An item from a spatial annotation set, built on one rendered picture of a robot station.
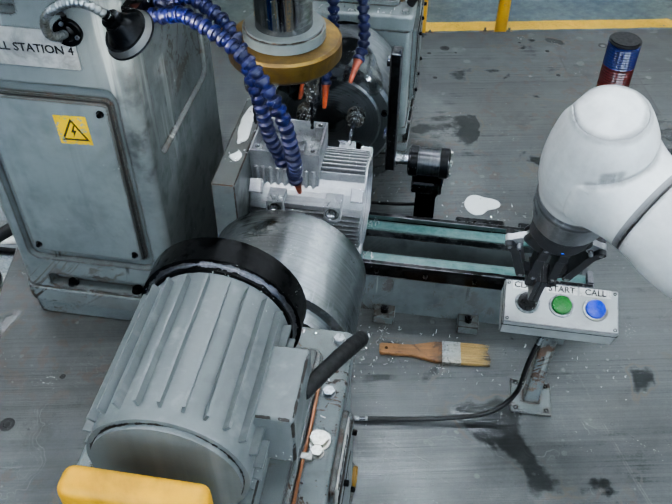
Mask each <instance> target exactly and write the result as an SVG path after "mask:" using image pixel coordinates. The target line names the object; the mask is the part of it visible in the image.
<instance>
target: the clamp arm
mask: <svg viewBox="0 0 672 504"><path fill-rule="evenodd" d="M403 49H404V48H403V47H402V46H393V47H392V51H391V55H388V59H387V66H390V76H389V93H388V111H387V128H384V132H383V139H386V146H385V164H384V169H385V170H391V171H394V169H395V166H396V165H399V162H400V161H399V160H400V159H396V158H400V155H399V154H400V153H397V152H396V150H397V136H398V121H399V107H400V92H401V78H402V63H403ZM396 154H397V155H396ZM396 156H397V157H396ZM396 162H397V163H396Z"/></svg>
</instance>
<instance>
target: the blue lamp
mask: <svg viewBox="0 0 672 504"><path fill-rule="evenodd" d="M640 49H641V47H639V48H637V49H634V50H624V49H620V48H617V47H615V46H613V45H612V44H611V43H610V41H609V40H608V44H607V48H606V52H605V55H604V59H603V63H604V65H605V66H606V67H608V68H609V69H611V70H614V71H619V72H626V71H631V70H633V69H634V68H635V65H636V62H637V59H638V55H639V52H640Z"/></svg>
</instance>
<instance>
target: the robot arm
mask: <svg viewBox="0 0 672 504"><path fill-rule="evenodd" d="M538 180H539V182H538V185H537V190H536V193H535V196H534V199H533V201H534V205H533V217H532V221H531V224H529V225H527V226H526V227H525V229H524V231H523V232H517V231H516V230H515V229H513V228H507V229H506V235H505V248H507V249H508V250H509V251H510V252H511V255H512V260H513V265H514V269H515V274H516V276H520V277H521V276H524V275H525V280H524V284H525V285H528V300H534V301H538V300H539V298H540V296H541V294H542V292H543V290H544V288H545V287H555V286H556V280H557V278H562V280H563V281H570V280H572V279H573V278H574V277H575V276H577V275H578V274H579V273H581V272H582V271H583V270H584V269H586V268H587V267H588V266H589V265H591V264H592V263H593V262H595V261H597V260H600V259H603V258H605V257H606V248H607V245H606V244H607V241H608V242H609V243H610V244H612V245H613V246H614V247H615V248H617V249H618V250H619V251H620V252H621V253H622V254H623V255H624V256H625V257H626V258H627V259H628V260H629V261H630V262H631V263H632V264H633V265H634V267H635V268H636V269H637V270H638V271H639V272H640V273H641V274H642V275H643V276H644V277H645V278H646V279H647V280H648V281H649V282H650V283H651V284H653V285H654V286H655V287H656V288H657V289H659V290H660V291H661V292H662V293H663V294H665V295H666V296H667V297H669V298H670V299H671V300H672V155H671V154H670V153H669V151H668V150H667V148H666V147H665V145H664V144H663V142H662V140H661V132H660V128H659V124H658V121H657V118H656V115H655V112H654V110H653V108H652V106H651V104H650V103H649V101H648V100H647V99H646V98H645V97H644V96H643V95H642V94H640V93H639V92H637V91H635V90H633V89H631V88H628V87H625V86H620V85H601V86H597V87H594V88H592V89H590V90H589V91H587V92H586V93H585V94H583V95H582V96H581V97H580V98H579V99H578V100H577V101H576V102H575V103H573V104H572V105H571V106H569V107H568V108H567V109H565V110H564V112H563V113H562V114H561V115H560V117H559V118H558V120H557V122H556V123H555V125H554V127H553V128H552V130H551V132H550V134H549V136H548V138H547V140H546V143H545V145H544V148H543V151H542V155H541V158H540V163H539V169H538ZM524 241H525V242H526V243H527V244H528V245H529V246H530V247H532V248H533V249H534V251H533V253H532V256H531V258H530V257H529V262H526V261H525V254H524V249H523V245H524ZM549 255H552V256H551V259H550V261H549V263H544V262H546V261H547V259H548V257H549Z"/></svg>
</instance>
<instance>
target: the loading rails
mask: <svg viewBox="0 0 672 504"><path fill-rule="evenodd" d="M375 217H376V218H375ZM374 219H375V221H373V220H374ZM370 221H372V224H373V225H372V224H371V222H370ZM378 221H379V223H378ZM369 222H370V223H369ZM368 223H369V224H370V225H369V224H367V230H366V235H365V240H364V243H363V247H362V248H363V249H362V254H360V255H361V257H362V260H363V262H364V266H365V271H366V280H365V286H364V292H363V297H362V302H361V308H364V309H372V310H374V312H373V322H375V323H383V324H393V322H394V315H395V312H397V313H406V314H414V315H422V316H431V317H439V318H447V319H456V320H457V327H456V331H457V332H458V333H466V334H474V335H477V333H478V327H479V322H481V323H489V324H497V325H499V318H500V302H501V291H502V288H503V285H504V281H505V280H506V279H511V280H519V281H524V280H525V275H524V276H521V277H520V276H516V274H515V269H514V265H513V260H512V255H511V252H510V251H509V250H508V249H507V248H505V235H506V229H507V228H513V229H515V230H516V231H517V232H523V231H524V229H525V228H520V227H511V226H501V225H492V224H483V223H473V222H464V221H454V220H445V219H435V218H426V217H416V216H407V215H397V214H388V213H379V212H369V218H368ZM375 223H376V226H375V225H374V224H375ZM368 225H369V227H368ZM371 225H372V226H371ZM363 250H364V251H363ZM369 250H370V251H372V256H374V257H373V258H372V259H371V256H370V255H371V252H370V251H369ZM366 252H367V253H366ZM363 253H364V254H366V255H363ZM363 256H364V258H363ZM582 273H583V271H582V272H581V273H579V274H578V275H577V276H575V277H574V278H573V279H572V280H570V281H563V280H562V278H557V280H556V285H563V286H572V287H581V288H590V289H594V285H593V284H594V279H593V272H592V271H587V273H586V276H585V275H582Z"/></svg>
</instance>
